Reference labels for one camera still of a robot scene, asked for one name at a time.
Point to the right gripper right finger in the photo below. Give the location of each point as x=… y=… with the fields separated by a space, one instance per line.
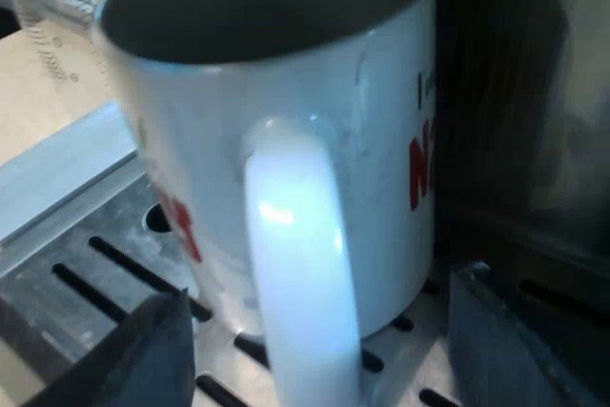
x=495 y=364

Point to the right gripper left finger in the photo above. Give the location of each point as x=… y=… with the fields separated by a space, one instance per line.
x=143 y=364

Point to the white mug red black print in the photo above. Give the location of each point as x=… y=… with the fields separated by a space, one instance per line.
x=295 y=102

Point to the steel espresso machine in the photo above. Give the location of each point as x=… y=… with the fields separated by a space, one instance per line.
x=505 y=92

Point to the clear measuring glass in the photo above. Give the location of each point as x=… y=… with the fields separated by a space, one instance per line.
x=52 y=40

